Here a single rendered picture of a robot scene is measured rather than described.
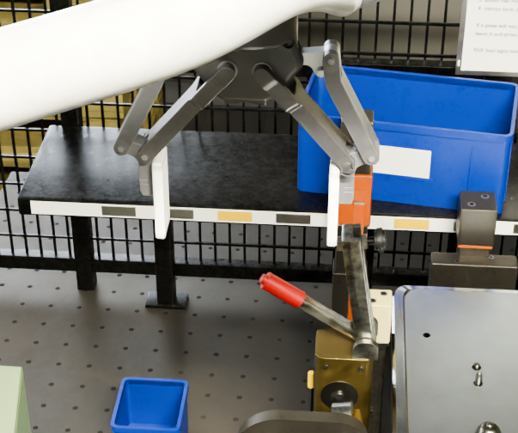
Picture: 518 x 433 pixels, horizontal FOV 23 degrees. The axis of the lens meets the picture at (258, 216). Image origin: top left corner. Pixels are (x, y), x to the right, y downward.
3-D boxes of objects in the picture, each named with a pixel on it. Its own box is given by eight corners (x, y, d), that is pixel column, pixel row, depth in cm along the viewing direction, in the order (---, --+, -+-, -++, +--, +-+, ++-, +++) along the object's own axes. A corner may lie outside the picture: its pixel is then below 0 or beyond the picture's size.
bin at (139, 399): (181, 477, 181) (179, 430, 176) (112, 472, 182) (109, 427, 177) (191, 424, 190) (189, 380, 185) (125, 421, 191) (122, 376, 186)
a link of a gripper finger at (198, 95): (240, 76, 90) (225, 64, 90) (144, 171, 95) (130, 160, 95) (245, 52, 94) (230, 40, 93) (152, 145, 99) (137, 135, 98)
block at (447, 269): (496, 428, 190) (518, 266, 173) (416, 423, 191) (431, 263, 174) (494, 414, 192) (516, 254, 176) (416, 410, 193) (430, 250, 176)
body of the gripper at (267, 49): (179, 1, 86) (183, 119, 91) (302, 4, 85) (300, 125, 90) (192, -40, 92) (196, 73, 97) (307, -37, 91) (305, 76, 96)
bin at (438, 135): (502, 216, 178) (513, 137, 171) (294, 191, 184) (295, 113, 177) (509, 158, 192) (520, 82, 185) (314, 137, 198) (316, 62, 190)
